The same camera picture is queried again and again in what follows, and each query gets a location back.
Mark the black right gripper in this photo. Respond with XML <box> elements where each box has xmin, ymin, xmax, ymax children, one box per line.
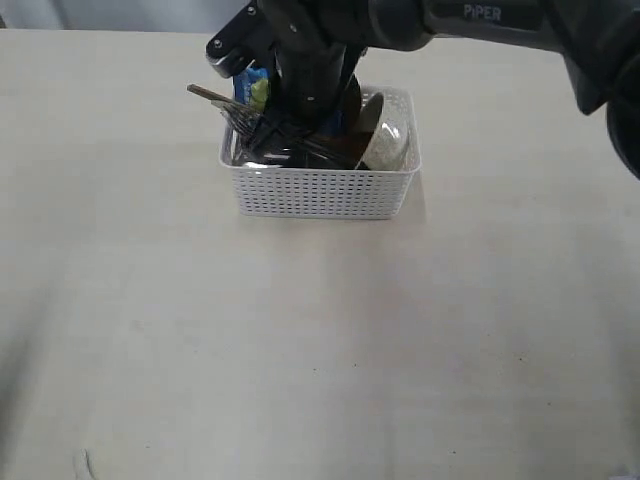
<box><xmin>239</xmin><ymin>1</ymin><xmax>370</xmax><ymax>170</ymax></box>

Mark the blue Lay's chips bag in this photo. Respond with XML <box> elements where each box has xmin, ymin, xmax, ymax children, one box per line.
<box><xmin>233</xmin><ymin>67</ymin><xmax>270</xmax><ymax>112</ymax></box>

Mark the brown wooden chopstick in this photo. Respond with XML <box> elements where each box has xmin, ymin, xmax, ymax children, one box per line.
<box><xmin>186</xmin><ymin>84</ymin><xmax>235</xmax><ymax>105</ymax></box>

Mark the brown wooden plate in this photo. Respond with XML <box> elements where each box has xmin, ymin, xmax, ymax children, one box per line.
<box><xmin>340</xmin><ymin>75</ymin><xmax>362</xmax><ymax>136</ymax></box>

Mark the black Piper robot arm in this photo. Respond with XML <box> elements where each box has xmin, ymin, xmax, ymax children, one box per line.
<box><xmin>256</xmin><ymin>1</ymin><xmax>639</xmax><ymax>176</ymax></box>

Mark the silver metal fork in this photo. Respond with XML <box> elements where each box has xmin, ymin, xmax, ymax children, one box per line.
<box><xmin>210</xmin><ymin>100</ymin><xmax>262</xmax><ymax>138</ymax></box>

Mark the white perforated plastic basket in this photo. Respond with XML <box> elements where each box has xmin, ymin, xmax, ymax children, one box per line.
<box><xmin>219</xmin><ymin>85</ymin><xmax>421</xmax><ymax>220</ymax></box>

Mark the speckled white ceramic bowl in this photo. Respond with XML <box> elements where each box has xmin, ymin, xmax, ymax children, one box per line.
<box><xmin>354</xmin><ymin>92</ymin><xmax>409</xmax><ymax>171</ymax></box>

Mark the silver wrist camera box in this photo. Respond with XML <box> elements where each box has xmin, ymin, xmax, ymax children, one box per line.
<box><xmin>205</xmin><ymin>1</ymin><xmax>268</xmax><ymax>79</ymax></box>

